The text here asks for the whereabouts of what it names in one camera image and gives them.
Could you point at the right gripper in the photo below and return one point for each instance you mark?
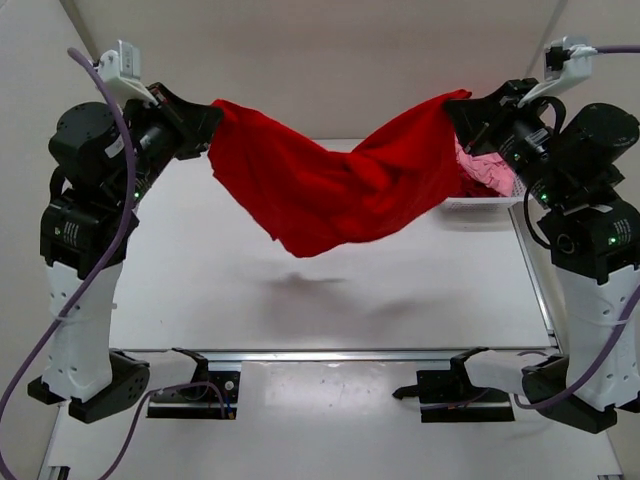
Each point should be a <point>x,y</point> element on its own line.
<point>469,118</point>

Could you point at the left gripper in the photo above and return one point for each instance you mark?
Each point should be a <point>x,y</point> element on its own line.
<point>206,119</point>

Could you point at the red t shirt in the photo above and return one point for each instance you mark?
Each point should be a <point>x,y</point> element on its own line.
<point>312,199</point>

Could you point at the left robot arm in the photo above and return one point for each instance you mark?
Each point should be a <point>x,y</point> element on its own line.
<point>105,167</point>

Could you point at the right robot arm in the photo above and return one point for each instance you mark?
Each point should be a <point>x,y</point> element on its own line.
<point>592,236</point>

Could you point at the pink t shirt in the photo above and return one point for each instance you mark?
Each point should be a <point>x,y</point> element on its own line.
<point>484,175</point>

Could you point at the white plastic basket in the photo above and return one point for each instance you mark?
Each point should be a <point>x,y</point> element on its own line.
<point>479,204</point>

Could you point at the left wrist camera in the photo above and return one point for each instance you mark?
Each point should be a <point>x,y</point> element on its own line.
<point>120,70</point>

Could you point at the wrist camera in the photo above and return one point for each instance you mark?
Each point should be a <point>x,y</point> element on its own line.
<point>120,70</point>
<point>567,63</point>

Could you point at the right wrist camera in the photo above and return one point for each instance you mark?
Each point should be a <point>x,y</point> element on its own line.
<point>567,63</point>

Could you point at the aluminium table rail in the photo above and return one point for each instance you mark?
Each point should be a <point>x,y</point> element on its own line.
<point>331,356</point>

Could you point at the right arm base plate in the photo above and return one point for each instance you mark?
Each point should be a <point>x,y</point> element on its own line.
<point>443,399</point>

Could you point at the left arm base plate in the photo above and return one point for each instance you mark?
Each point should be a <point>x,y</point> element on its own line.
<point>201,402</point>

